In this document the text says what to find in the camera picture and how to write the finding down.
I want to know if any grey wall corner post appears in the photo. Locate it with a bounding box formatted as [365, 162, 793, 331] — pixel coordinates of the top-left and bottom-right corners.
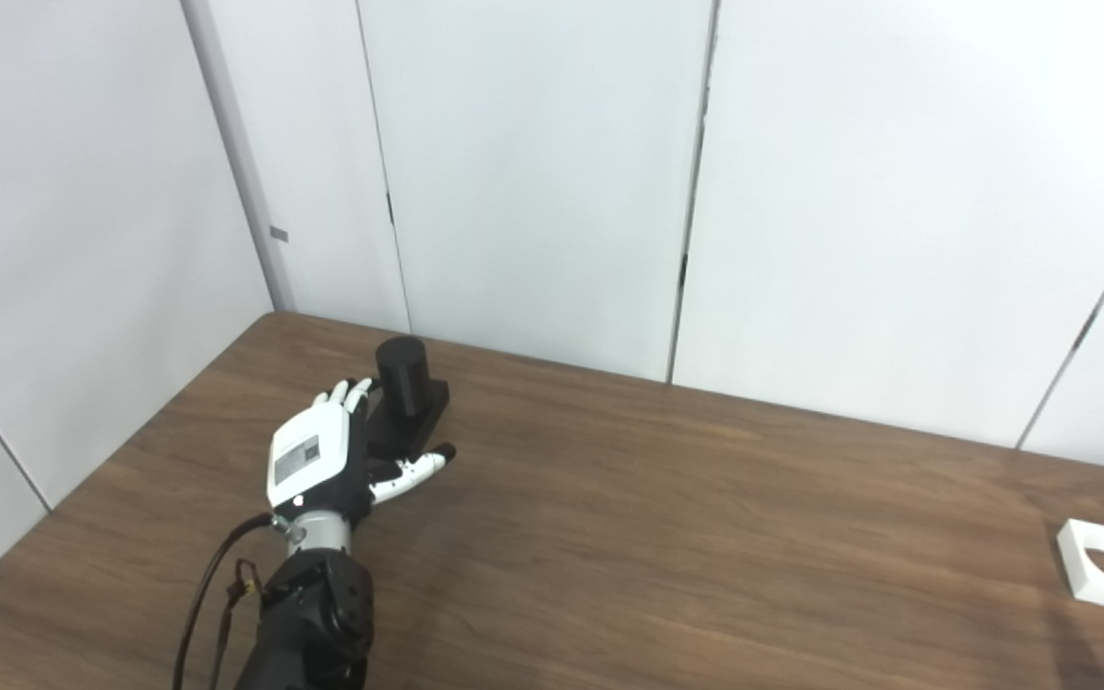
[180, 0, 297, 313]

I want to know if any left thick black wrist cable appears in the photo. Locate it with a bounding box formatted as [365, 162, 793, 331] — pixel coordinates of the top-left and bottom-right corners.
[172, 514, 287, 690]

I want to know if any left thin wire yellow tag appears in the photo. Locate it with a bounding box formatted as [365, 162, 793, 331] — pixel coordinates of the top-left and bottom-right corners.
[210, 560, 264, 690]

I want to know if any black peg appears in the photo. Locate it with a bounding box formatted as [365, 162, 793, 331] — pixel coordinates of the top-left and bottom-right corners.
[360, 336, 450, 463]

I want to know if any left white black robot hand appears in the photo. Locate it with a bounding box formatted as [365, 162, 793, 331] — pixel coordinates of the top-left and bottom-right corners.
[266, 378, 458, 526]

